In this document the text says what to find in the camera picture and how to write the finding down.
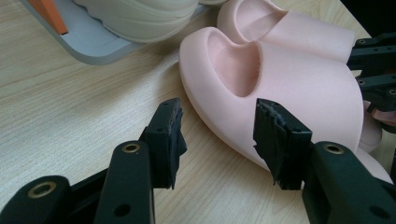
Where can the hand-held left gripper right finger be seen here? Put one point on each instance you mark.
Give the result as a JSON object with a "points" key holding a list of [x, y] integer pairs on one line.
{"points": [[283, 146]]}

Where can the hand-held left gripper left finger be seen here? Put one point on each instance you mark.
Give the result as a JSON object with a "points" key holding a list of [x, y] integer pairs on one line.
{"points": [[166, 146]]}

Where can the pink slide slipper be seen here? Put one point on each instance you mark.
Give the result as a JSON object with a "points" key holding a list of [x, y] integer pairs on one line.
{"points": [[311, 34], [305, 90]]}

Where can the white two-tier shoe rack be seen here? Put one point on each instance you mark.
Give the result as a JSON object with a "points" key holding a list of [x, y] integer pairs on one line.
{"points": [[90, 43]]}

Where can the cream perforated clog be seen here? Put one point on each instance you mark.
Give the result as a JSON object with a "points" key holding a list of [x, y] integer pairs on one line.
{"points": [[146, 18]]}

